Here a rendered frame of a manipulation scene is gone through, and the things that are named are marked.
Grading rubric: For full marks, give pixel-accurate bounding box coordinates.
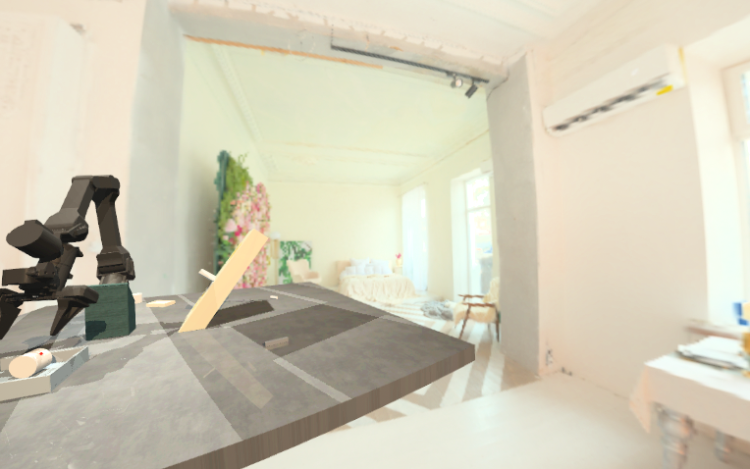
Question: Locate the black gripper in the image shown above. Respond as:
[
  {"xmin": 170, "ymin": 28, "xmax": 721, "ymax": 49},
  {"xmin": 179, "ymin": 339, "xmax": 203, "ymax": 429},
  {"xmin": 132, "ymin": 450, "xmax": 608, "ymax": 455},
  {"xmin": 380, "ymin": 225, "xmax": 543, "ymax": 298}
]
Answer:
[{"xmin": 0, "ymin": 262, "xmax": 99, "ymax": 339}]

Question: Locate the white cylinder with two slots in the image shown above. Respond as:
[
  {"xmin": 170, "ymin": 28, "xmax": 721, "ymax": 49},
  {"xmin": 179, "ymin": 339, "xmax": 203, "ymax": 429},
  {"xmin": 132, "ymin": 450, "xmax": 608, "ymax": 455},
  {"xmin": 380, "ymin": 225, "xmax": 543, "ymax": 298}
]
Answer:
[{"xmin": 9, "ymin": 348, "xmax": 52, "ymax": 379}]

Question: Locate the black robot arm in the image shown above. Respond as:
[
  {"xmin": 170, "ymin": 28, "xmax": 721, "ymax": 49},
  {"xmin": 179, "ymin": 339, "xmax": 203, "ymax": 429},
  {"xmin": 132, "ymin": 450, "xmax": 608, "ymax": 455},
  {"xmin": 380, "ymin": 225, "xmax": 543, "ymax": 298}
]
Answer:
[{"xmin": 2, "ymin": 175, "xmax": 135, "ymax": 288}]

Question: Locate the cream service panel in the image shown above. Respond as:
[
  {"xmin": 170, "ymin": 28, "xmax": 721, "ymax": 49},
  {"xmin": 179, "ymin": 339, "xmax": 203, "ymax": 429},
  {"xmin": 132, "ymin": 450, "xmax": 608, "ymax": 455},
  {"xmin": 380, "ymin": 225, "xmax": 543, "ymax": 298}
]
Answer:
[{"xmin": 179, "ymin": 229, "xmax": 268, "ymax": 333}]

